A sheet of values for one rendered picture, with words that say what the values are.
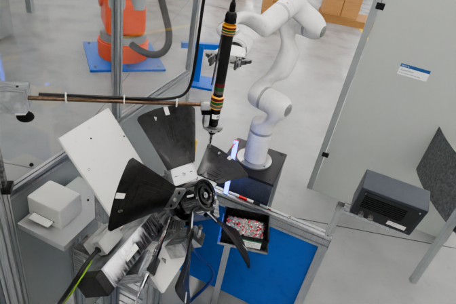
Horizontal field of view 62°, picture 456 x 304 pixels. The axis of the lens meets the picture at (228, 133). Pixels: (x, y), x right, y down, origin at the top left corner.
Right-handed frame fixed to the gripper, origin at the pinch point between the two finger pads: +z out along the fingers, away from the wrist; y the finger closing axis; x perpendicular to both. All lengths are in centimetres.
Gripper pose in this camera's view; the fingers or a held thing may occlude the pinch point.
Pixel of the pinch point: (223, 62)
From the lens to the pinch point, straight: 128.0
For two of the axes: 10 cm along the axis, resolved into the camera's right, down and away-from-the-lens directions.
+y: -9.6, -2.0, 1.8
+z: -2.5, 4.2, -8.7
